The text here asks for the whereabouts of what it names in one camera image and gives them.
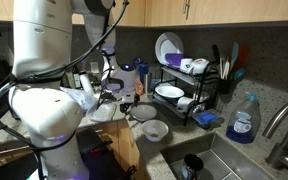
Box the small white glass plate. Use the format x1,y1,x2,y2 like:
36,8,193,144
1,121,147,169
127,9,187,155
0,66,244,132
130,105,157,122

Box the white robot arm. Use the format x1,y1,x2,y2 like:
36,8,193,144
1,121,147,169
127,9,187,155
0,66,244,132
9,0,135,180

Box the blue sponge in tray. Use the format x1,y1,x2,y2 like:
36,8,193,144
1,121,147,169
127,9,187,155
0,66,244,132
193,109,220,128

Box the stainless steel sink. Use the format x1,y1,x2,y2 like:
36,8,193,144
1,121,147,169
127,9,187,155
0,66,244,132
161,133,272,180

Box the white bowl on bottom rack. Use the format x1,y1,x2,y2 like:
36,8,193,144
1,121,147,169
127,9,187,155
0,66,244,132
155,86,184,98

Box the wooden lower cabinet drawers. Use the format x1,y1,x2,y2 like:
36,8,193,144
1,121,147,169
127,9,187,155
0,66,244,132
0,118,142,180

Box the white mug on bottom rack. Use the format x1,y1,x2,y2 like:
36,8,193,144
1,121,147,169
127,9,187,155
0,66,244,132
176,97,194,112

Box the teal spatula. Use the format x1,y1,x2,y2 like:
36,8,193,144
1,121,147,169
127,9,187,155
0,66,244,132
230,41,239,70

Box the white patterned mug top rack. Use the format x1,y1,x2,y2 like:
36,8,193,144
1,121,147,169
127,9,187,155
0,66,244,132
188,58,209,75

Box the crinkled clear plastic bag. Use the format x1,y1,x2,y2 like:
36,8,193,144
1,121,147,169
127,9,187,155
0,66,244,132
61,87,98,115

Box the white mug on top rack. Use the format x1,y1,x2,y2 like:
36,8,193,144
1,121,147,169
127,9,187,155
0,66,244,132
180,58,193,73

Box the black two-tier dish rack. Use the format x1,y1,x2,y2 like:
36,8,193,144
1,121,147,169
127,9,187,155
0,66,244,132
152,65,219,125

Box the large white upright plate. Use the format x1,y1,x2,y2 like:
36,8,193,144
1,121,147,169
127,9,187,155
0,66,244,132
155,32,184,65

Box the clear plastic food container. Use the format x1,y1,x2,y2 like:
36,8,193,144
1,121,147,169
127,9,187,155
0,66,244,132
89,103,116,122

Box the wooden upper cabinets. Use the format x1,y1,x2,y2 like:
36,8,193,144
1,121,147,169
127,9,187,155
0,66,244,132
0,0,288,28

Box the black utensil holder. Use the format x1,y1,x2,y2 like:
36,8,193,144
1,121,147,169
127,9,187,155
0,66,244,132
219,79,236,95

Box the purple plastic container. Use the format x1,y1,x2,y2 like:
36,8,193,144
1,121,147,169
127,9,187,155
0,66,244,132
165,53,184,68

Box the blue dish soap bottle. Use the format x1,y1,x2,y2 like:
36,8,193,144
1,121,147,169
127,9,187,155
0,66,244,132
226,92,261,144

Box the red spatula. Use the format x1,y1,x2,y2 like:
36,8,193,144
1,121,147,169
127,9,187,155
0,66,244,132
235,46,250,69

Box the white ceramic bowl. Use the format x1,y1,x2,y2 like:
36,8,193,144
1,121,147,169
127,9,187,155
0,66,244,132
142,120,169,142

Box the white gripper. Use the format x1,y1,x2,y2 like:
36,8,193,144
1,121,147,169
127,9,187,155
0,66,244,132
106,64,136,103

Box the blue water bottle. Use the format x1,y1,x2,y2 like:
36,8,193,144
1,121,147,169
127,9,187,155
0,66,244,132
133,58,149,82

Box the white mug on rack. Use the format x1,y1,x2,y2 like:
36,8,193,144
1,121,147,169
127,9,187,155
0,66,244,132
180,58,193,73
176,97,194,112

